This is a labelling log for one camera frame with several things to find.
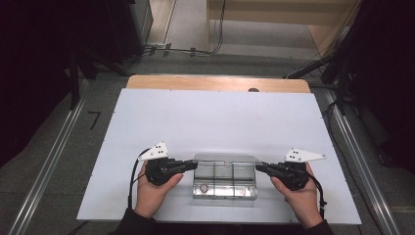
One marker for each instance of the dark curtain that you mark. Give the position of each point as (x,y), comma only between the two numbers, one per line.
(32,65)
(388,81)

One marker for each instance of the white table board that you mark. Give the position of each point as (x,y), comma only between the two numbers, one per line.
(163,111)

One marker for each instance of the clear plastic compartment box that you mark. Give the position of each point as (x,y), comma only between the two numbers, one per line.
(225,179)

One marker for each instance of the metal floor rail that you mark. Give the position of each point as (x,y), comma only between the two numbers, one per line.
(49,166)
(378,202)

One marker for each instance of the person's left hand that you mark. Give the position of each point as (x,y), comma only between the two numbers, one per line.
(153,199)

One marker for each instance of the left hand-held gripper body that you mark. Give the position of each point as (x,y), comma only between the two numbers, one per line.
(160,169)

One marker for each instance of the person's right hand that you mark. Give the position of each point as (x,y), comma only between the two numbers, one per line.
(301,202)

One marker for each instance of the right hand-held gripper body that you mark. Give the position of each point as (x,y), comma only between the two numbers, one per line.
(293,173)

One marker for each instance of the black metal stand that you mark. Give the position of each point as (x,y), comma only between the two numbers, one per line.
(341,88)
(74,84)

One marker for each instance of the light wooden shelf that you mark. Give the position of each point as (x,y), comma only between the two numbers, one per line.
(261,16)

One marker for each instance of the black cabinet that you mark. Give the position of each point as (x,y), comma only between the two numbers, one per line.
(130,26)

